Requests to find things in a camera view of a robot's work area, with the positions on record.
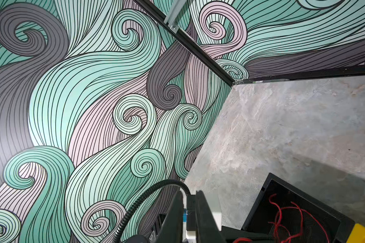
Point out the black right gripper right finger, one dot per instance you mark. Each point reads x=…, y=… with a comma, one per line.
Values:
x=206, y=228

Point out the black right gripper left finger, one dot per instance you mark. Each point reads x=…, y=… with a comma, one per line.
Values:
x=172, y=227

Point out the black storage bin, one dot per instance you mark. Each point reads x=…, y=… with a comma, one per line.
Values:
x=290, y=215

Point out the yellow storage bin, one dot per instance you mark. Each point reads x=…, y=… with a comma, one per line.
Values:
x=357, y=235

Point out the aluminium wall rail back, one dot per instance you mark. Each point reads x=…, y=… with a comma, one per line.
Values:
x=172, y=14

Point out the black corner frame post left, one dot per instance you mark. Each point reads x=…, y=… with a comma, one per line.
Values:
x=185, y=40

